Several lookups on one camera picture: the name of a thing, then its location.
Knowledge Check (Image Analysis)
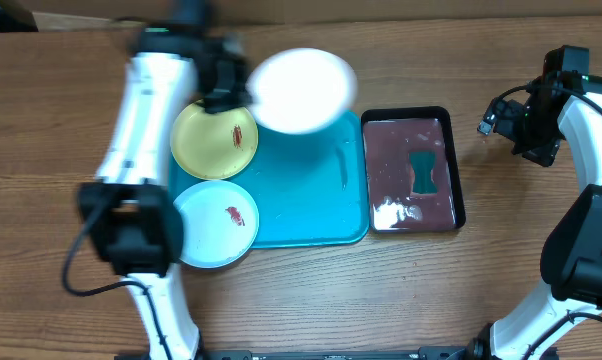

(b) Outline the light blue plate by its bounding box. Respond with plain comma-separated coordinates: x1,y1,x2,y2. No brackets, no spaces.
174,180,259,269

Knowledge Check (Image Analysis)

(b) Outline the green sponge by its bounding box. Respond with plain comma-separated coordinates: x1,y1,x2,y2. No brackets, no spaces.
409,151,437,195

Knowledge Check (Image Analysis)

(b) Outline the dark object top-left corner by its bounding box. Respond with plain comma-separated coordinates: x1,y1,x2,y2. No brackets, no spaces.
0,0,38,33

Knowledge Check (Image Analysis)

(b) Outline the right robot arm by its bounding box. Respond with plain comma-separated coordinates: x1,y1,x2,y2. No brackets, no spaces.
454,45,602,360

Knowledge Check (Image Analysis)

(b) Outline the teal plastic tray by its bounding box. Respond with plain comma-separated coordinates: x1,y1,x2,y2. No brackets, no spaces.
166,108,371,250

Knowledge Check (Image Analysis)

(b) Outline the black water tray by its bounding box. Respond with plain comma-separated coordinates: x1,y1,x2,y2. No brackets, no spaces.
361,106,466,233

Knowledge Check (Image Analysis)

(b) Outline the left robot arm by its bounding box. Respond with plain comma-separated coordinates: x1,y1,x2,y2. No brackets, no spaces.
61,0,251,359

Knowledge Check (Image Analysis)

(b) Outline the white plate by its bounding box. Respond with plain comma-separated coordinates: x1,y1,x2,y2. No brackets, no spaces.
246,48,357,135

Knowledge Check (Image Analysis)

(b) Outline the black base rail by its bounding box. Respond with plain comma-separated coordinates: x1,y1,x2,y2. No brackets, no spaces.
114,344,561,360

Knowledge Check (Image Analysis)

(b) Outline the yellow plate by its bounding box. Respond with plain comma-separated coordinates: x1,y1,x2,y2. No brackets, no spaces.
171,103,259,180

